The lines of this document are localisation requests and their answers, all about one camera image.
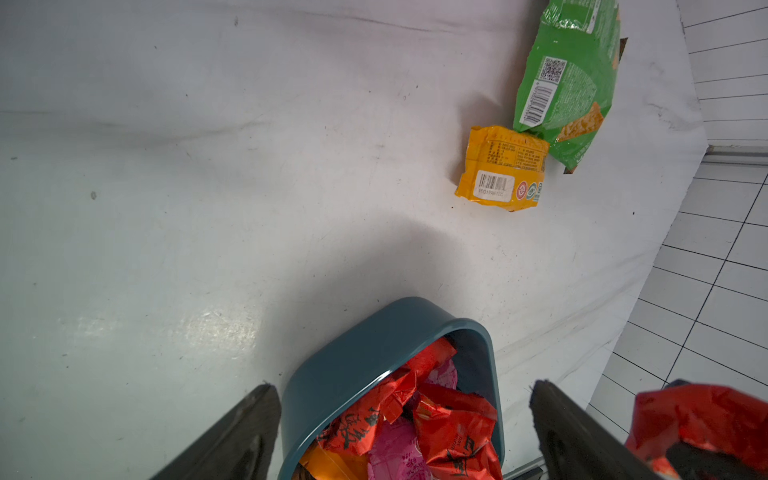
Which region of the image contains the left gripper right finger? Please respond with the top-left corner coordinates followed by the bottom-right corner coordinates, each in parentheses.
top-left (529, 380), bottom-right (658, 480)

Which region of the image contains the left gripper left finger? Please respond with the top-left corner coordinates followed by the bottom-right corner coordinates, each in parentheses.
top-left (154, 384), bottom-right (281, 479)

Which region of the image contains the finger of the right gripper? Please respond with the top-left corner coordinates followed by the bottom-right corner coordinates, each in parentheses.
top-left (666, 443), bottom-right (767, 480)

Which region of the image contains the red tea bag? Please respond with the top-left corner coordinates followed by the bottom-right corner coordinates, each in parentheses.
top-left (625, 383), bottom-right (767, 479)
top-left (405, 338), bottom-right (457, 385)
top-left (317, 367), bottom-right (418, 456)
top-left (412, 384), bottom-right (503, 480)

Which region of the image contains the orange tea bag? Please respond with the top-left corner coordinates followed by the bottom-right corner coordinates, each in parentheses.
top-left (299, 443), bottom-right (368, 480)

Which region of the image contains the purple tea bag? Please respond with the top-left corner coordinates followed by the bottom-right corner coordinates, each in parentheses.
top-left (367, 418), bottom-right (432, 480)

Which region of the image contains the yellow snack packet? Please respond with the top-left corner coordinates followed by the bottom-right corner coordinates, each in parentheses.
top-left (455, 126), bottom-right (549, 212)

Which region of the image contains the pink tea bag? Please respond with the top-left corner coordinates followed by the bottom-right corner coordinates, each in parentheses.
top-left (425, 359), bottom-right (458, 390)

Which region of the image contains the teal plastic storage box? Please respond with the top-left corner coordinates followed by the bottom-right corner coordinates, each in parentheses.
top-left (277, 297), bottom-right (501, 479)

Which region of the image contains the green snack packet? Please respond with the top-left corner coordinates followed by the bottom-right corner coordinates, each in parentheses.
top-left (514, 0), bottom-right (621, 173)

